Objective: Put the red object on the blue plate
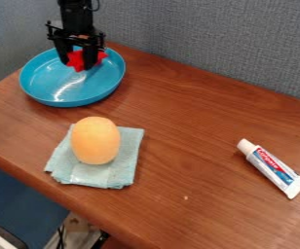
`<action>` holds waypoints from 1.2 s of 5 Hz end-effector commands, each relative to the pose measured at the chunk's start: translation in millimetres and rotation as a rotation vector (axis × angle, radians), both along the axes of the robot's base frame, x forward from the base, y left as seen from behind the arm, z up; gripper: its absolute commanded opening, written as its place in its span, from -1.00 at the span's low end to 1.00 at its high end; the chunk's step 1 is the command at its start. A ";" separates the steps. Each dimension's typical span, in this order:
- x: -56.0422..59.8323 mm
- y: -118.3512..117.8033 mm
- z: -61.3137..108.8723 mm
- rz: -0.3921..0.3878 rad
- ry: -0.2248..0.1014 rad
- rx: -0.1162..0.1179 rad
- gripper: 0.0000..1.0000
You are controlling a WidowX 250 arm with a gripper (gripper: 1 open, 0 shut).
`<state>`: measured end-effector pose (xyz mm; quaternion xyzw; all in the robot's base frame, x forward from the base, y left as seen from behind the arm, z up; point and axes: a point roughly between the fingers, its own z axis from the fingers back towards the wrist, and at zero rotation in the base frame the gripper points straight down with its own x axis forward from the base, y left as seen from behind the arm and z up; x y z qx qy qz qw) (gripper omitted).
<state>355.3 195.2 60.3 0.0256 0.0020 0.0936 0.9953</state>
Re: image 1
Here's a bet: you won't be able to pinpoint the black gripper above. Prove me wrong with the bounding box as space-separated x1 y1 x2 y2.
46 0 105 70

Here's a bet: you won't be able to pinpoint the red plastic block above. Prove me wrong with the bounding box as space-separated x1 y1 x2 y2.
68 50 109 72

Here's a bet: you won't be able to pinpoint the blue plate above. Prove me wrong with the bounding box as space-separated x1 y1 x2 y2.
20 48 125 108

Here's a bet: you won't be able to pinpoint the beige object under table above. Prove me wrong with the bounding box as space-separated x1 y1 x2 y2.
44 212 104 249

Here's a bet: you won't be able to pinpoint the orange egg-shaped sponge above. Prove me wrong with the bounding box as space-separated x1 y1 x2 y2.
72 117 121 164

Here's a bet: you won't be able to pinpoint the light blue folded cloth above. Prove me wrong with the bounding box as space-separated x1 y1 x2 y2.
45 126 145 189

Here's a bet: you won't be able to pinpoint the white toothpaste tube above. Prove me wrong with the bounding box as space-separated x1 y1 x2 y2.
237 139 300 199

